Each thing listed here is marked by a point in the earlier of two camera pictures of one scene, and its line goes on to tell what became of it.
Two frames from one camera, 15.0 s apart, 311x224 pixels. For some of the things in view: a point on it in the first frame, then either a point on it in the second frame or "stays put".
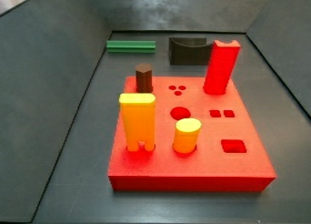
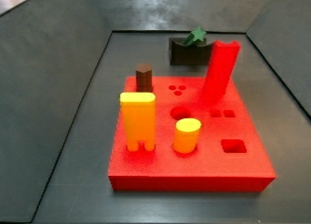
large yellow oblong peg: x=140 y=117 stays put
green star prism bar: x=132 y=46 -> x=194 y=36
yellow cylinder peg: x=185 y=141 stays put
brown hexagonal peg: x=144 y=77 stays put
